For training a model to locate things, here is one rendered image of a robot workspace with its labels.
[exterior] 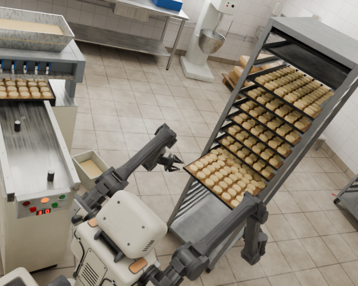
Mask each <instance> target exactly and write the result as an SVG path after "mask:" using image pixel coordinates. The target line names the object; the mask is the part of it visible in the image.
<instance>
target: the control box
mask: <svg viewBox="0 0 358 286"><path fill-rule="evenodd" d="M61 195H65V198H64V199H59V197H60V196H61ZM44 198H48V201H47V202H45V203H43V202H41V200H42V199H44ZM69 198H70V189H69V187H68V188H61V189H56V190H50V191H43V192H36V193H32V194H25V195H18V196H16V210H15V215H16V219H19V218H25V217H30V216H37V215H39V214H38V211H41V215H42V214H46V211H48V210H47V209H49V213H51V212H55V211H61V210H65V209H68V204H69ZM25 201H29V202H30V204H29V205H26V206H24V205H23V203H24V202H25ZM54 203H57V204H58V207H56V208H52V204H54ZM32 207H36V211H35V212H30V208H32Z"/></svg>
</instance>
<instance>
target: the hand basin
mask: <svg viewBox="0 0 358 286"><path fill-rule="evenodd" d="M281 7H282V4H280V3H278V2H277V3H276V5H275V7H274V9H273V11H272V14H273V15H276V16H277V15H278V13H279V12H280V10H281ZM280 17H286V16H285V15H284V14H282V13H281V15H280ZM298 17H312V18H314V19H316V18H317V17H318V16H317V15H316V14H314V13H313V12H311V11H310V10H308V9H304V8H303V9H302V11H301V13H300V15H299V16H298ZM264 28H265V27H263V26H258V28H257V30H256V32H255V34H254V36H255V37H256V38H257V39H259V38H260V36H261V34H262V32H263V30H264ZM283 40H286V39H284V38H282V37H281V36H279V35H272V34H271V33H270V35H269V37H268V39H267V41H266V43H272V42H276V41H283Z"/></svg>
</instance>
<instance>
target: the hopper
mask: <svg viewBox="0 0 358 286"><path fill-rule="evenodd" d="M74 37H75V35H74V34H73V32H72V30H71V29H70V27H69V26H68V24H67V22H66V21H65V19H64V17H63V16H62V15H55V14H47V13H43V12H35V11H27V10H20V9H12V8H7V7H0V48H11V49H25V50H33V51H47V52H62V51H63V49H64V48H65V47H66V46H67V45H68V44H69V43H70V42H71V40H72V39H73V38H74Z"/></svg>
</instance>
